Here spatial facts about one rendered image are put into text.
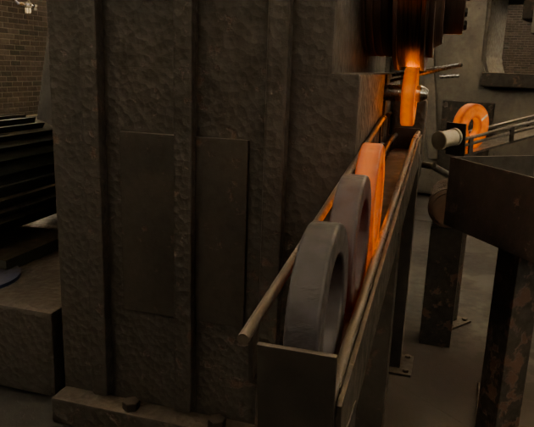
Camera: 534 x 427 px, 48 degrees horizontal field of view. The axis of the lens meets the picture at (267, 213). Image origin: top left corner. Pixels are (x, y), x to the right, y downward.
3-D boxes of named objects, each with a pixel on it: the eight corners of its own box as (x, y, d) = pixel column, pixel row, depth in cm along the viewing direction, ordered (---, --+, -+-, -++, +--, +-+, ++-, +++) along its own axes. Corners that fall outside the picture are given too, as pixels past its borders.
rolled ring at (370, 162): (372, 199, 83) (348, 197, 83) (371, 283, 96) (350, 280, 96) (386, 119, 95) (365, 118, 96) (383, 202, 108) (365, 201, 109)
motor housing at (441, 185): (413, 346, 198) (429, 186, 185) (417, 320, 218) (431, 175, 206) (454, 352, 194) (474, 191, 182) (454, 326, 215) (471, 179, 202)
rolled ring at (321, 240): (352, 196, 67) (323, 193, 68) (319, 273, 51) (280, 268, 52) (345, 336, 74) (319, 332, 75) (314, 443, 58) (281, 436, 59)
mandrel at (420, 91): (364, 85, 165) (363, 101, 165) (362, 80, 161) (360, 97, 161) (429, 87, 161) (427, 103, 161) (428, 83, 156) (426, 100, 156)
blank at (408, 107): (402, 75, 150) (415, 76, 149) (408, 59, 163) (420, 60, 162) (397, 134, 158) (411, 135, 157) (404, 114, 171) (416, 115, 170)
